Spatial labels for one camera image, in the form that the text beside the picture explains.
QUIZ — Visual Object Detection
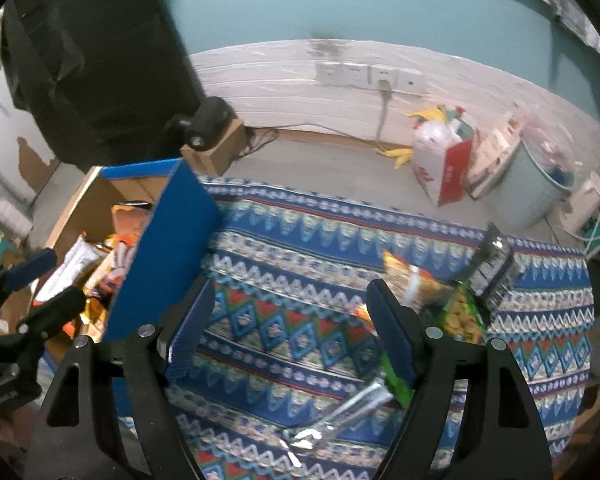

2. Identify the green snack bag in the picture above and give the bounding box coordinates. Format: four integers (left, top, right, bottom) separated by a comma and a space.
380, 282, 489, 407

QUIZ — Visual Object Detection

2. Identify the clear bin liner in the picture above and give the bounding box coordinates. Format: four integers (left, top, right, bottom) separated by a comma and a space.
521, 109, 582, 187

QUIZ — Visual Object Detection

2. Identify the red white paper bag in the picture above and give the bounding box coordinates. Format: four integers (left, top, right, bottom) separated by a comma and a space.
412, 137, 476, 207

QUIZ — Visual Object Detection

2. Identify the black cable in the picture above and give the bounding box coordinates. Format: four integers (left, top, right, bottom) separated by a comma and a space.
240, 124, 382, 154

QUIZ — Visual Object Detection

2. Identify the blue patterned blanket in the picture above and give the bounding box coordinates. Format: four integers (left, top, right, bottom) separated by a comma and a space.
105, 175, 597, 480

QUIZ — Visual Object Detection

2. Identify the grey plug cable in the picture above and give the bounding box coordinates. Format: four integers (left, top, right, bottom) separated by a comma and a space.
374, 80, 395, 149

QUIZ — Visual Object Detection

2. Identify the black cloth cover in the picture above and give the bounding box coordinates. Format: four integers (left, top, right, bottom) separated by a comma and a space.
0, 0, 207, 172

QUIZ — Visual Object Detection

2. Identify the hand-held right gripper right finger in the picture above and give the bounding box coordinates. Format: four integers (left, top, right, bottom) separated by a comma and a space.
366, 279, 553, 480

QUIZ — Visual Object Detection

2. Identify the banana peel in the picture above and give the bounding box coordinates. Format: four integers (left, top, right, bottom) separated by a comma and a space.
376, 145, 414, 169

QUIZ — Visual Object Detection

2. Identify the white brown paper bag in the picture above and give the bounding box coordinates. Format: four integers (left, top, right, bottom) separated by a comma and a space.
467, 112, 524, 199

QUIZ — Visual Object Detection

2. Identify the orange white snack packet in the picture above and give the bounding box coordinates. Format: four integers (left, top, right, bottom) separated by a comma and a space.
84, 241, 142, 302

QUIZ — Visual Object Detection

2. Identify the blue cardboard box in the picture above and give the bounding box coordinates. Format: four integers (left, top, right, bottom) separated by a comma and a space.
35, 158, 227, 347

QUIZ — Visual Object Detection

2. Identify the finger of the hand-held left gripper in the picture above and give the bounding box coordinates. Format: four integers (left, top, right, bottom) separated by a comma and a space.
17, 285, 88, 347
2, 248, 59, 292

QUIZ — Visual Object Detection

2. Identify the yellow peel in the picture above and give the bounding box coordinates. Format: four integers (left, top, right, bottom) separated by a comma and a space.
405, 105, 447, 122

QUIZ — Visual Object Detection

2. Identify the white plastic bag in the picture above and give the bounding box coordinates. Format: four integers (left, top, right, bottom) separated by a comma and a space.
412, 119, 464, 154

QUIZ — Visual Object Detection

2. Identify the small brown cardboard box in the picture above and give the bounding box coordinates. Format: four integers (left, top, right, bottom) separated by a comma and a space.
180, 119, 246, 177

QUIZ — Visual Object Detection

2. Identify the light blue trash bin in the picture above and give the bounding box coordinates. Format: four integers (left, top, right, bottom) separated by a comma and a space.
494, 142, 574, 229

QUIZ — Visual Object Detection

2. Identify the black snack packet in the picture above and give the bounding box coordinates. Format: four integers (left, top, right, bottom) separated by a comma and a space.
466, 222, 517, 307

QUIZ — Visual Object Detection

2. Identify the orange yellow chip bag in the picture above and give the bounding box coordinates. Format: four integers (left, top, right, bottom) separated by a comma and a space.
382, 251, 452, 312

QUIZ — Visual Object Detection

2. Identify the long yellow snack packet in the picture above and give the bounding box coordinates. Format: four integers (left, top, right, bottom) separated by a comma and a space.
77, 300, 109, 332

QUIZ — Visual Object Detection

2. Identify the black spotlight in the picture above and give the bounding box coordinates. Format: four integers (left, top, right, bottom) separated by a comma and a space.
171, 96, 234, 152

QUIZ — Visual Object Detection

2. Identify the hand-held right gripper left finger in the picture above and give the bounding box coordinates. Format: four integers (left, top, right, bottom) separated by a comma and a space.
24, 276, 216, 480

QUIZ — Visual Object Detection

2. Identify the silver foil curtain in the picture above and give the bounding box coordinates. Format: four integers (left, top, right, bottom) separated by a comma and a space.
549, 0, 600, 62

